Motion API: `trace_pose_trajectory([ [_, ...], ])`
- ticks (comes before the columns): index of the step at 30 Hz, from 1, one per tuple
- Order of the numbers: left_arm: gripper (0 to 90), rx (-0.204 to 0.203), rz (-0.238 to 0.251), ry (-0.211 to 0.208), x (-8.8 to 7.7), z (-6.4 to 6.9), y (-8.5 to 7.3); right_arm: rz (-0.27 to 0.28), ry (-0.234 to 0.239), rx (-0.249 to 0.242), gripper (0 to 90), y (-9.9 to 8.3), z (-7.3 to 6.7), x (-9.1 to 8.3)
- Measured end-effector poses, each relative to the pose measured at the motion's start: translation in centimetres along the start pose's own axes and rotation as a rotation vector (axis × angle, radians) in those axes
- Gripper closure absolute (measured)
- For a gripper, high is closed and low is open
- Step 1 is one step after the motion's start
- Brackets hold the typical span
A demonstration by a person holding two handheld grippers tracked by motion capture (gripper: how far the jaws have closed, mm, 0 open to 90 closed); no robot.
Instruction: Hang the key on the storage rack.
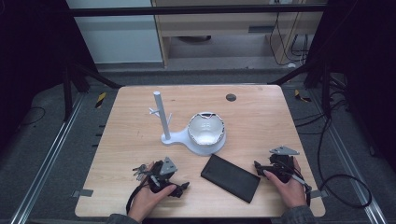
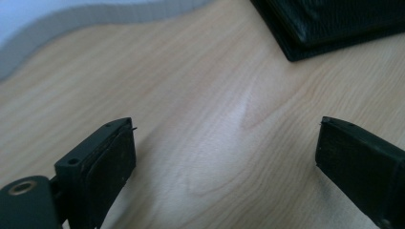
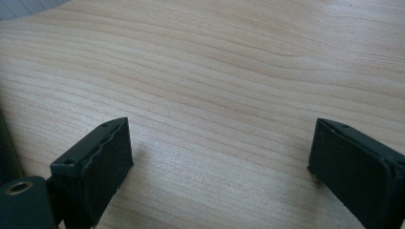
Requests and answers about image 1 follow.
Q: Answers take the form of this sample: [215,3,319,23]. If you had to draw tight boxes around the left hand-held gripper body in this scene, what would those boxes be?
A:
[147,156,185,198]

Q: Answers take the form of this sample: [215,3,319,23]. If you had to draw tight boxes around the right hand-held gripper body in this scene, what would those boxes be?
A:
[262,146,301,185]

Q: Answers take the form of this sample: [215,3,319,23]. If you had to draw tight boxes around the black case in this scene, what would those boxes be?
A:
[200,153,262,204]

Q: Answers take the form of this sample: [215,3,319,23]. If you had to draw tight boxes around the person's right hand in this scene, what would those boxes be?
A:
[263,156,308,209]

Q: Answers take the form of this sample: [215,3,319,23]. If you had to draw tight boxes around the person's left hand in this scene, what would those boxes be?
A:
[127,161,177,224]

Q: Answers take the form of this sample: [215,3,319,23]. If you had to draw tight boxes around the bunch of metal keys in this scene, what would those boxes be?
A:
[132,163,153,182]

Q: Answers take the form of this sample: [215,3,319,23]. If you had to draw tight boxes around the grey tape tab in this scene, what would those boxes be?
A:
[309,189,330,200]
[71,189,94,199]

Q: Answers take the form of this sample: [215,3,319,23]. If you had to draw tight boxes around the yellow black tape strip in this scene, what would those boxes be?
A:
[293,89,313,104]
[94,91,107,109]

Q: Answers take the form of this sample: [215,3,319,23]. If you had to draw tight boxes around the white cabinet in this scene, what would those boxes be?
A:
[65,0,164,64]

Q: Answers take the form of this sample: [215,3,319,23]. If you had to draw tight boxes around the wooden shelf unit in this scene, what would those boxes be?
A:
[150,0,326,68]

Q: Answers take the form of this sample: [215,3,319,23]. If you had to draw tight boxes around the right hand-held gripper cable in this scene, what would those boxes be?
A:
[289,173,313,207]

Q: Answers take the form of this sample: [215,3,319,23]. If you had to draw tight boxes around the left hand-held gripper black cable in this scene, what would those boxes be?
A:
[125,178,151,216]

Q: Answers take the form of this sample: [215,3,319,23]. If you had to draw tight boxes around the white stand with post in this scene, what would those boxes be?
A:
[148,91,227,157]

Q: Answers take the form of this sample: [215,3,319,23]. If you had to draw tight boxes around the black looped floor cable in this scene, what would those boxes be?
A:
[293,90,374,209]

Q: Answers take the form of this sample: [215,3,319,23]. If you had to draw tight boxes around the aluminium floor rail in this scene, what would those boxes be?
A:
[311,90,389,224]
[8,92,86,224]

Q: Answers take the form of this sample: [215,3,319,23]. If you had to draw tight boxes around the black frame strut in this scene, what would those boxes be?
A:
[268,59,332,119]
[62,59,123,123]

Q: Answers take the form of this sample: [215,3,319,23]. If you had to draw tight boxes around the black hanging cables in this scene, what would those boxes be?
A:
[268,3,310,67]

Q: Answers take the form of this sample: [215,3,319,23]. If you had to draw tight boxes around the thin black floor cable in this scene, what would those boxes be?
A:
[17,105,47,128]

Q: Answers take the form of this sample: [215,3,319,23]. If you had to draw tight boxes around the black horizontal frame bar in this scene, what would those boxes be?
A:
[66,4,328,18]

